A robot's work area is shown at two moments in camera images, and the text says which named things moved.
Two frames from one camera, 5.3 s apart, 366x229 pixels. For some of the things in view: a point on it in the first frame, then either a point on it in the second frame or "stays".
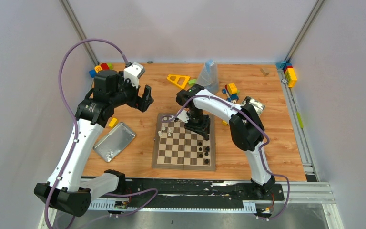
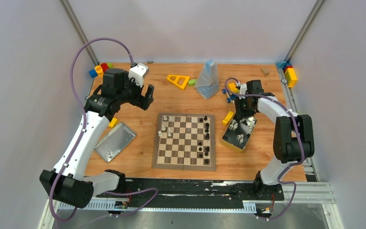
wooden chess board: [175, 147] stays
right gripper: [203, 128] → [240, 114]
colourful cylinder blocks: [104, 66] stays
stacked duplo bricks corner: [290, 73] stays
